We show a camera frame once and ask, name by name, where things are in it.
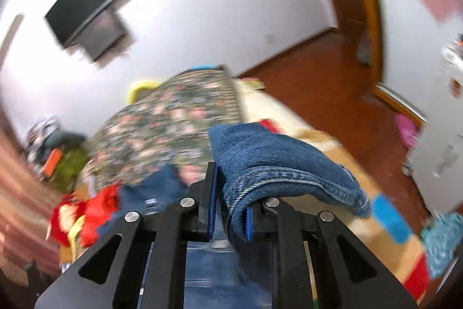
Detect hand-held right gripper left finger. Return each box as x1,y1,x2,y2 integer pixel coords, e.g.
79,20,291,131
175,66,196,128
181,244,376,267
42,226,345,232
34,160,218,309

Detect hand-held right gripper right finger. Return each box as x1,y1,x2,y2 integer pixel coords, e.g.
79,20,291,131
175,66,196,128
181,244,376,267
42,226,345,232
246,197,420,309

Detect teal cloth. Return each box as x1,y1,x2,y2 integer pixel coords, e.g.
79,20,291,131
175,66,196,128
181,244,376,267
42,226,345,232
420,213,462,279

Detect pink item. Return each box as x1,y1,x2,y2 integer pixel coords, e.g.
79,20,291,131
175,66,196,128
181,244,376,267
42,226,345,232
394,114,421,151

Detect red cloth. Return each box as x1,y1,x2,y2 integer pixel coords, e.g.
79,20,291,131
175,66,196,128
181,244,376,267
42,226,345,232
49,184,121,249

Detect yellow plush item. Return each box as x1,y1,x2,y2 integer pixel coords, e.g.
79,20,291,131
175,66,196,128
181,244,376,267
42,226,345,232
126,79,160,103

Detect pile of clutter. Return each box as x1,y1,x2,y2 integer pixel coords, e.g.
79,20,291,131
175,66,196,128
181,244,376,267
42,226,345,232
25,115,87,174

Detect floral blanket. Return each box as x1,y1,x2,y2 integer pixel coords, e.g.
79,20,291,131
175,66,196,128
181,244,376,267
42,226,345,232
89,66,244,187

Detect white cabinet door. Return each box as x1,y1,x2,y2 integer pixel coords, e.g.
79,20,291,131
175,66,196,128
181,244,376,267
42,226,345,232
407,37,463,221

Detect green patterned cloth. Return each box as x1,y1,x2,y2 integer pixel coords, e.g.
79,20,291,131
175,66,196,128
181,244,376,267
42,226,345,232
54,148,92,193

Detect grey cushion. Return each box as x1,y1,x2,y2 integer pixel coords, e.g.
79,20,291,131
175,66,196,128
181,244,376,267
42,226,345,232
46,131,88,152

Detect colourful patterned bedsheet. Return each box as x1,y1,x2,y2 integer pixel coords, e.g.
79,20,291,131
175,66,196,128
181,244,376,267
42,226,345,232
234,77,432,306

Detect black wall television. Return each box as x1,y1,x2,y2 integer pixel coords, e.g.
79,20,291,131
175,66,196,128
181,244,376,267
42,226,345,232
44,0,128,49

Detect blue denim jeans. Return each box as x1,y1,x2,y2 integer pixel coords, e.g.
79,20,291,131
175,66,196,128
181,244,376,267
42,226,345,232
119,122,372,309

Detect orange box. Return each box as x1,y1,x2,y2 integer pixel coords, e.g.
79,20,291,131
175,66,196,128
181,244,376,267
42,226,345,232
41,149,63,180

